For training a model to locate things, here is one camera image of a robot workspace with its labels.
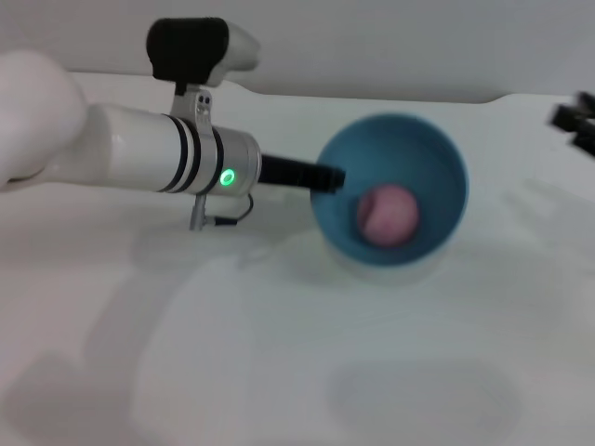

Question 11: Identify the pink toy peach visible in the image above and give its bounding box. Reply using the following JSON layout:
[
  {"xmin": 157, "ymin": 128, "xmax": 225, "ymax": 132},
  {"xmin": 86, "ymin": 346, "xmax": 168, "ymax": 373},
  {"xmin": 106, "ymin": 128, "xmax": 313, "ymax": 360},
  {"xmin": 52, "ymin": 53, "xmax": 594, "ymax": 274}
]
[{"xmin": 357, "ymin": 183, "xmax": 419, "ymax": 247}]

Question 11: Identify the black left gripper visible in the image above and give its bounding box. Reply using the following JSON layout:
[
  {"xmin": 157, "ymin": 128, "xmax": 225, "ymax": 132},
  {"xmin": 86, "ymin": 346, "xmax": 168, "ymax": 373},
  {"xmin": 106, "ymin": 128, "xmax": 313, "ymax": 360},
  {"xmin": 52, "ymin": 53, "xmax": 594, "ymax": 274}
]
[{"xmin": 258, "ymin": 154, "xmax": 348, "ymax": 195}]

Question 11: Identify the blue bowl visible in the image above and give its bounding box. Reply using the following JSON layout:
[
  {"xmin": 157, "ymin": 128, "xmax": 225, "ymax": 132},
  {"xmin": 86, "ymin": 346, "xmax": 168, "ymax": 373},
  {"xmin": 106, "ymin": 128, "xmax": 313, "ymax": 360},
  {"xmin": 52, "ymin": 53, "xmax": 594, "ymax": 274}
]
[{"xmin": 310, "ymin": 112, "xmax": 469, "ymax": 271}]

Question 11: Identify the left arm cable with connector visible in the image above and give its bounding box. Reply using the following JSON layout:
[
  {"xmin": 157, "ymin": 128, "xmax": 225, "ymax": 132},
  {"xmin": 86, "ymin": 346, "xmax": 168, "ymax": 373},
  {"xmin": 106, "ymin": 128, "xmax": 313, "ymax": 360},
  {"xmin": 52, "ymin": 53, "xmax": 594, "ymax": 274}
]
[{"xmin": 188, "ymin": 192, "xmax": 255, "ymax": 231}]

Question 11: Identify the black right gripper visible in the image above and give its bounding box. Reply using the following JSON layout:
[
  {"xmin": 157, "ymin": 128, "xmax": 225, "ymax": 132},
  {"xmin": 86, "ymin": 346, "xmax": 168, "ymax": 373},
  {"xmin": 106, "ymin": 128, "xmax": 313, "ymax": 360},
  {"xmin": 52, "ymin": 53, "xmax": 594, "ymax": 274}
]
[{"xmin": 546, "ymin": 90, "xmax": 595, "ymax": 160}]

